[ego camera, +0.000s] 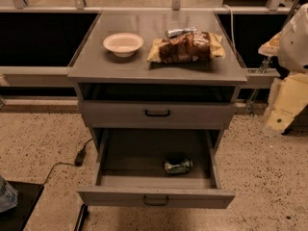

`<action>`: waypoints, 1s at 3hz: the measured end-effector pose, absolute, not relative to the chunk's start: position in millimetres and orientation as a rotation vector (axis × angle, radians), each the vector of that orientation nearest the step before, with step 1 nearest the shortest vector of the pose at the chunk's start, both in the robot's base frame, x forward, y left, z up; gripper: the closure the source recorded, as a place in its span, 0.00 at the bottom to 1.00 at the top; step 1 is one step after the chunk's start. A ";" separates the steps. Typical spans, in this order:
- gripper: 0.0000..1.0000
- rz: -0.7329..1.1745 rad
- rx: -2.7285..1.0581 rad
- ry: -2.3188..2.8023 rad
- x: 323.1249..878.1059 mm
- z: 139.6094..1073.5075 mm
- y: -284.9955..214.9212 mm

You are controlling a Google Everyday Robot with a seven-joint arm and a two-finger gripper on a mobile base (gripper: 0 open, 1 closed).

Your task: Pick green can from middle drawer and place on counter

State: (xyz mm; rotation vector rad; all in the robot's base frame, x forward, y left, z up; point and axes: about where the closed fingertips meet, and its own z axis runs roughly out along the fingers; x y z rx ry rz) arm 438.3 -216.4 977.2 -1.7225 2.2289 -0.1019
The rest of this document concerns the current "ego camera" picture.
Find green soda can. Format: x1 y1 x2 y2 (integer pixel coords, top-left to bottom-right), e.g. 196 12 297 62
164 157 193 175

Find closed grey upper drawer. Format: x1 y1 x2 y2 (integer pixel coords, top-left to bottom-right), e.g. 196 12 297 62
78 100 235 130

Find open grey lower drawer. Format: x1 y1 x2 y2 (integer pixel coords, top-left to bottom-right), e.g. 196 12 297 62
78 129 235 209

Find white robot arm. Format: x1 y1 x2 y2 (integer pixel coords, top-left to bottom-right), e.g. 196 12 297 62
258 4 308 136

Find blue white package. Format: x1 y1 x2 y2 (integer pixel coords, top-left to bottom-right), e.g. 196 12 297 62
0 175 18 213

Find black power adapter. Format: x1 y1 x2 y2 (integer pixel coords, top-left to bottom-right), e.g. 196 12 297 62
74 149 86 167

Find white paper bowl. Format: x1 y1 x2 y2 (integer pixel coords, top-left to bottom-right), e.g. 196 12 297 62
103 33 143 58

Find grey drawer cabinet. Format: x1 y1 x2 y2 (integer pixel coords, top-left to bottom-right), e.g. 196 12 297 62
66 10 249 210

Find white cable behind counter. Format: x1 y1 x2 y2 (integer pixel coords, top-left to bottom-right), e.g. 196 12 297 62
221 4 238 55

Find black tray bottom left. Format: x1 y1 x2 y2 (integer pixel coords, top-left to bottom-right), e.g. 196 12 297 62
0 181 44 231

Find brown yellow chip bag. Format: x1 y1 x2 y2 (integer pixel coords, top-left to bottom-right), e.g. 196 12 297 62
147 31 225 64

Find black cable on floor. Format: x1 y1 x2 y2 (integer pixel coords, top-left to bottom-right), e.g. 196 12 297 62
41 138 93 186

